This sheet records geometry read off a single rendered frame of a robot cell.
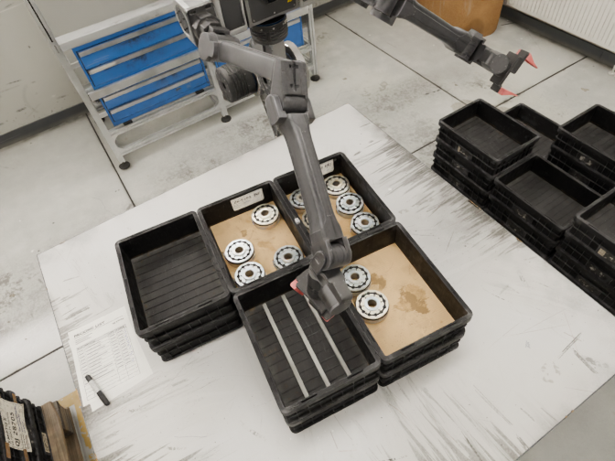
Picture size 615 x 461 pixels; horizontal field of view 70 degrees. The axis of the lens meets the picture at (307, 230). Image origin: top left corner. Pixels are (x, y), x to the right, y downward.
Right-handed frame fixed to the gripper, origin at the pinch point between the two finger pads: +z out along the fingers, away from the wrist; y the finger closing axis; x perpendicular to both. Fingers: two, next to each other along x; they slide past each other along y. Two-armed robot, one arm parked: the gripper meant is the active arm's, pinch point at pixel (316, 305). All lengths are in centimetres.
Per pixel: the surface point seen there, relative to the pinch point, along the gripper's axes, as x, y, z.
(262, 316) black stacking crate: -7.9, -14.9, 22.2
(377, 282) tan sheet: 26.8, 3.0, 17.8
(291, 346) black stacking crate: -8.0, -0.9, 20.2
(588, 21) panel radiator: 327, -44, 64
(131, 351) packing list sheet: -45, -42, 41
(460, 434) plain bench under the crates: 11, 50, 25
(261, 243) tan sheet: 10.6, -37.4, 24.4
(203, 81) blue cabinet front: 92, -202, 91
